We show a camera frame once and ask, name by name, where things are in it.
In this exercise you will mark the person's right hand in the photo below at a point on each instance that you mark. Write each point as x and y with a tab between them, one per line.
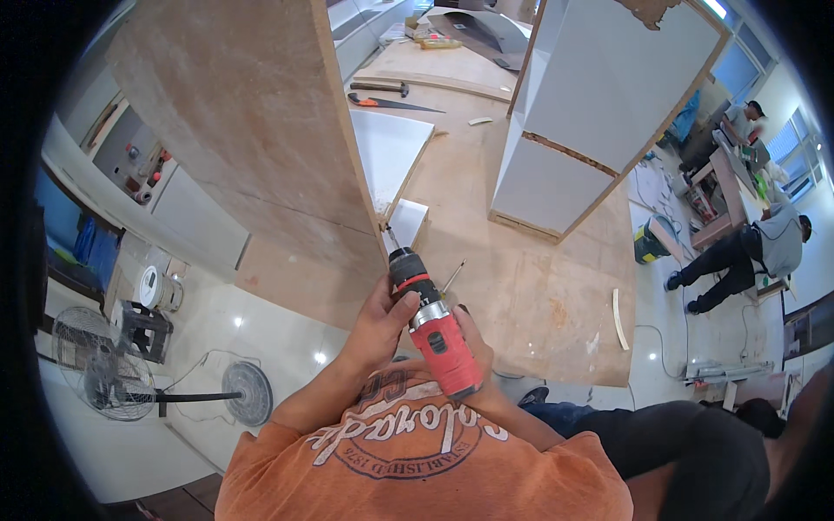
481	355

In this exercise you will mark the person's left hand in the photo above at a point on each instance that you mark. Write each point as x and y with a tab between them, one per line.
374	325

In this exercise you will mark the small white laminated block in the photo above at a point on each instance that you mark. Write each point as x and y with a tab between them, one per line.
409	221

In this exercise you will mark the person's body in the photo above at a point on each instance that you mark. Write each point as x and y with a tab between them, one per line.
417	469

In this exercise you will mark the pale curved edging strip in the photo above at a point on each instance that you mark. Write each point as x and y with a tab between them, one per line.
619	319

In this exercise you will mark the flat white laminated panel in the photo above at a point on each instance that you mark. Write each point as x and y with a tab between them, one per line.
389	153

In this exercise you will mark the yellow and black bucket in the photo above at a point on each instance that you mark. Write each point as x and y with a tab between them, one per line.
648	244

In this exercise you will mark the white paint bucket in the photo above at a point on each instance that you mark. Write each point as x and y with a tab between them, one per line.
161	290

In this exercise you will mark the black plastic stool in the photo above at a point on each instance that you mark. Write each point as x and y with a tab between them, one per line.
146	329

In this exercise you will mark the small pale wood offcut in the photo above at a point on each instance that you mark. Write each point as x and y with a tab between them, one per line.
480	120

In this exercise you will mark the large upright plywood board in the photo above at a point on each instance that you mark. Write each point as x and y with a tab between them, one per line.
260	124

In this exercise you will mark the white counter with cluttered niche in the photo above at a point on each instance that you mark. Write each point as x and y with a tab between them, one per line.
163	195

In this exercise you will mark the long curved wooden batten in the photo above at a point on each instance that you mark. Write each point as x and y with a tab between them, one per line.
443	83

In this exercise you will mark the white laminated cabinet carcass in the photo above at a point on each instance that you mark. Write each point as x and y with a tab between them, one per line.
599	97

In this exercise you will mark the yellow glue bottle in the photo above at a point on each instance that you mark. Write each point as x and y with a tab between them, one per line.
440	43

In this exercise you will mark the blue bags heap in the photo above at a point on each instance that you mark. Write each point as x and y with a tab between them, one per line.
98	241

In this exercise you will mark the small black flat piece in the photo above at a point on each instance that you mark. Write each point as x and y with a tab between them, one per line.
502	63

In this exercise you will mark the cluttered wooden workbench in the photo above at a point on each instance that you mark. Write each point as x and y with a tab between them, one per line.
730	189

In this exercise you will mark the curved grey laminate sheet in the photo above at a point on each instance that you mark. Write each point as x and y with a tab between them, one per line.
495	32

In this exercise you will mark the metal rail tool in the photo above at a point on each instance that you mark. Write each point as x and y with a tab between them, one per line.
730	371

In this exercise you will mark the grey pedestal fan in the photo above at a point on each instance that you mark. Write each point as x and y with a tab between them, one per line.
111	371

